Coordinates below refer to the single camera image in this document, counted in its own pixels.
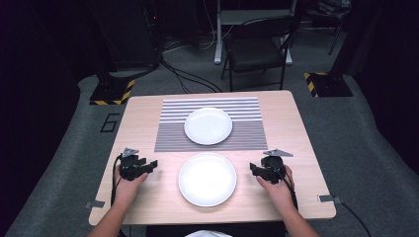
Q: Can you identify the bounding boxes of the black floor cables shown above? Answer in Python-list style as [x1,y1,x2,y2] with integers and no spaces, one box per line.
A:
[159,56,223,95]

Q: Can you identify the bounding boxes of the left hand-held gripper cable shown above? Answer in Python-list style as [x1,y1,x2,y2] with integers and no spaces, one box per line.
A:
[110,153,125,207]

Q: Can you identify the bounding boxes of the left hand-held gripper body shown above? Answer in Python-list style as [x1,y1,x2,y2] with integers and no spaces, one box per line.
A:
[118,147,148,182]

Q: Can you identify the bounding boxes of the black cable at table edge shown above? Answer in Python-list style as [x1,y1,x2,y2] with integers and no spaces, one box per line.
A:
[339,198,374,237]

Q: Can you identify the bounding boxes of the person's left hand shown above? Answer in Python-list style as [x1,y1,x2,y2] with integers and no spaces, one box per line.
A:
[112,164,150,207]

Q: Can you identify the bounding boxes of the white round plate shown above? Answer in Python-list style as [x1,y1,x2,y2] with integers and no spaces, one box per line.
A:
[178,151,238,208]
[183,107,234,146]

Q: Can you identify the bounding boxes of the white desk frame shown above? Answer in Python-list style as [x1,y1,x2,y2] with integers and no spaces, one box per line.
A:
[212,0,298,66]

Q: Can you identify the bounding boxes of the black folding chair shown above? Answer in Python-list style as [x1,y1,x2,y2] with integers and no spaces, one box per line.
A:
[219,15,301,93]

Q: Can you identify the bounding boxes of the grey striped placemat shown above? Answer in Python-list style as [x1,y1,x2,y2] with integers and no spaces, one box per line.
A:
[153,96,269,153]

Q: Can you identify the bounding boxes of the right hand-held gripper cable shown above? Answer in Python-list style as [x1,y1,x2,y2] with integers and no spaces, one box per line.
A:
[269,160,300,212]

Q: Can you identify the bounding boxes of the person's right hand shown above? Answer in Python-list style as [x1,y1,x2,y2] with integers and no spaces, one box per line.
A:
[256,164,296,209]

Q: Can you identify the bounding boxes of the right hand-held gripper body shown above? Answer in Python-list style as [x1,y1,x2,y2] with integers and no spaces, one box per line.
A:
[260,148,294,186]

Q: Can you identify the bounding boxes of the dark chair with clutter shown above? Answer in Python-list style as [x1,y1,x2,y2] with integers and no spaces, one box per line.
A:
[307,0,353,56]

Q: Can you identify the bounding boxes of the black stand base striped tape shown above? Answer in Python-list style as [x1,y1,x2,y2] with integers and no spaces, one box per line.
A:
[302,71,354,99]
[88,77,136,107]

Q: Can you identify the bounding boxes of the person's white clothing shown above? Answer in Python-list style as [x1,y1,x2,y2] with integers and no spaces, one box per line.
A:
[183,229,233,237]

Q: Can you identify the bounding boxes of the hand-held gripper cable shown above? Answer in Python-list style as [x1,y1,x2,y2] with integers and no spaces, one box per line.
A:
[269,160,300,212]
[110,153,125,207]

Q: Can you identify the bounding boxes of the grey tape piece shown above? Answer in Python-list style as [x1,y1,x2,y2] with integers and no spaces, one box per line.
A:
[317,194,344,204]
[84,199,107,210]

